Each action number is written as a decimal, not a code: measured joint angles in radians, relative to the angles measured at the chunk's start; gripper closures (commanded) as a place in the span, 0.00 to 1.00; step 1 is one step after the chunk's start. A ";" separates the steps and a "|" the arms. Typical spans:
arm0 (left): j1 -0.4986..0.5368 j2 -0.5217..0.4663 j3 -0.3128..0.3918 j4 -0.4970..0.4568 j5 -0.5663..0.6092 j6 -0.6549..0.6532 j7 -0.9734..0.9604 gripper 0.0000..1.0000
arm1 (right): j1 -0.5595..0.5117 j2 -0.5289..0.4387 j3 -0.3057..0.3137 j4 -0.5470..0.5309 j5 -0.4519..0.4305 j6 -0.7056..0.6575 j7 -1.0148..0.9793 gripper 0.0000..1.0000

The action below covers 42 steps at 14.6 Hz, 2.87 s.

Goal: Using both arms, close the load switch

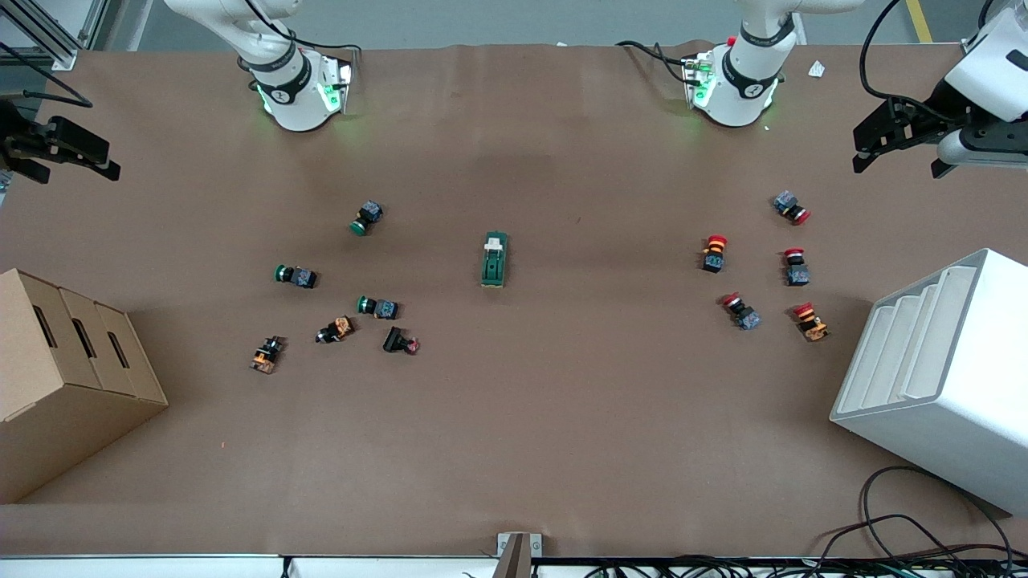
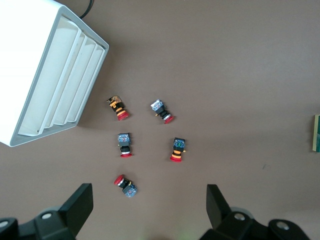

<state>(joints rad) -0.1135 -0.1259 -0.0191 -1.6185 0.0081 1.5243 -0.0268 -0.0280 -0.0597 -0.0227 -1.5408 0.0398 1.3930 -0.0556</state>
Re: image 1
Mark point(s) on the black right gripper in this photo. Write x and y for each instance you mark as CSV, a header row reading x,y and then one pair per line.
x,y
18,136

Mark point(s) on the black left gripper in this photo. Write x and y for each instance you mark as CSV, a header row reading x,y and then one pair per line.
x,y
932,113

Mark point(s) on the green load switch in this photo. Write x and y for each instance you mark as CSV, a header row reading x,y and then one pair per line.
x,y
493,261

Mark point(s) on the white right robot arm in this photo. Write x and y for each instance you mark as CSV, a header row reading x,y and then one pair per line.
x,y
293,104

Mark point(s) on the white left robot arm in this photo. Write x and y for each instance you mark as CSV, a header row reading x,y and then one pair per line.
x,y
743,88

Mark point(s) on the white paper scrap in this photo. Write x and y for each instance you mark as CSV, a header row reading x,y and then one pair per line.
x,y
817,69

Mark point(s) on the red mushroom button blue block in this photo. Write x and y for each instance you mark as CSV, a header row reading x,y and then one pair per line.
x,y
747,318
787,202
797,274

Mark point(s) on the red mushroom button orange block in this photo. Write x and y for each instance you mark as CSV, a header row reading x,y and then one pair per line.
x,y
813,327
713,258

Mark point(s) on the brown cardboard box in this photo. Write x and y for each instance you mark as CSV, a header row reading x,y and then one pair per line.
x,y
72,401

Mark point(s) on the white stepped storage bin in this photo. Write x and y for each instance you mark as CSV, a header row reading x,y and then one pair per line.
x,y
956,401

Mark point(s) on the green push button blue block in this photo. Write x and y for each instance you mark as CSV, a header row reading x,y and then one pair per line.
x,y
301,278
369,213
384,308

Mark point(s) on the black square button red block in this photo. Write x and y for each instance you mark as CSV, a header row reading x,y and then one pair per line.
x,y
393,339

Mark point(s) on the aluminium frame profile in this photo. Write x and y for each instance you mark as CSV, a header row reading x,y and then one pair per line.
x,y
56,52

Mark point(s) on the black selector switch orange block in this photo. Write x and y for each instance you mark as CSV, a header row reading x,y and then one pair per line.
x,y
265,357
341,327

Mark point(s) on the white table edge rail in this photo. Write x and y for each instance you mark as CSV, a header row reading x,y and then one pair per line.
x,y
161,567

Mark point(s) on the grey metal table bracket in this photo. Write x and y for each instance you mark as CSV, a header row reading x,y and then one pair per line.
x,y
518,554

